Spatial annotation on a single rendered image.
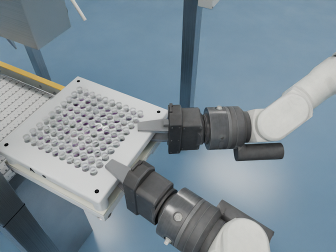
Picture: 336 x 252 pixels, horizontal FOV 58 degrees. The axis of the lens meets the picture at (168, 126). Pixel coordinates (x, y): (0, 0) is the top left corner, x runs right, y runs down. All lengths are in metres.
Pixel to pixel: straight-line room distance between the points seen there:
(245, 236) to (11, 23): 0.58
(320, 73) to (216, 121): 0.24
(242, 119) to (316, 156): 1.46
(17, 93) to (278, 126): 0.70
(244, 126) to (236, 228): 0.22
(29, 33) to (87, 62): 1.91
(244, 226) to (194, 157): 1.39
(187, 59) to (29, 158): 0.95
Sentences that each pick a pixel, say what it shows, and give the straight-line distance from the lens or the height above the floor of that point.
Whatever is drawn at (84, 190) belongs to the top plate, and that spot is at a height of 1.03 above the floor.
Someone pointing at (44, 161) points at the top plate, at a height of 1.03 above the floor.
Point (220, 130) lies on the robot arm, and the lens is 0.59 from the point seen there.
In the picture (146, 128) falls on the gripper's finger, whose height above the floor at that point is 1.04.
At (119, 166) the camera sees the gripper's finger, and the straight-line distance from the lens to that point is 0.55.
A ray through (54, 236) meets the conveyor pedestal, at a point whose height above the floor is 0.28.
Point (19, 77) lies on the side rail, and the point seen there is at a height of 0.93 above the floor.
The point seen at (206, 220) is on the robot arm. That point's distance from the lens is 0.47.
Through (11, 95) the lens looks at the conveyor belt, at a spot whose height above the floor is 0.91.
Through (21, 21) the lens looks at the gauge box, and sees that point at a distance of 0.68.
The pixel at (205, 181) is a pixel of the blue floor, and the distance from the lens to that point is 1.75.
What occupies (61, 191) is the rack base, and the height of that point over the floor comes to 0.98.
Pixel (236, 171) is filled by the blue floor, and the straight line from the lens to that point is 1.81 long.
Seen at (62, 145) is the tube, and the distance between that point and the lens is 0.61.
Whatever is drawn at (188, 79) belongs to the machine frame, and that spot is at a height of 0.55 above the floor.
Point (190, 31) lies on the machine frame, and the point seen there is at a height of 0.80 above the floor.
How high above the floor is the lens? 1.48
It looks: 48 degrees down
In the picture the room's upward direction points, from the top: straight up
